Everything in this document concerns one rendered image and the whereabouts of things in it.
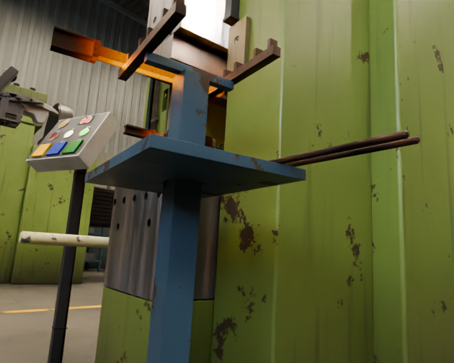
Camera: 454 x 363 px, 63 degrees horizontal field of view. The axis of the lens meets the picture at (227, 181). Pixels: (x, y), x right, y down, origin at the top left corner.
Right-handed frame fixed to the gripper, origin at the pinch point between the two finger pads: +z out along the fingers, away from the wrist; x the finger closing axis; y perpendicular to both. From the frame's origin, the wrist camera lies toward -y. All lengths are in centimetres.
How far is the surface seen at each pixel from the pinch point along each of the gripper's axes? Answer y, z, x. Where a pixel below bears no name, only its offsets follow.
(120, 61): -2.0, 4.8, 39.6
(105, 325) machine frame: 65, 27, -9
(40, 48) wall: -412, 97, -814
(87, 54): -1.7, -2.0, 38.1
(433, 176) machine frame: 8, 113, 59
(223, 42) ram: -39, 51, 13
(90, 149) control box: -0.2, 23.1, -38.9
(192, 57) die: -30, 41, 8
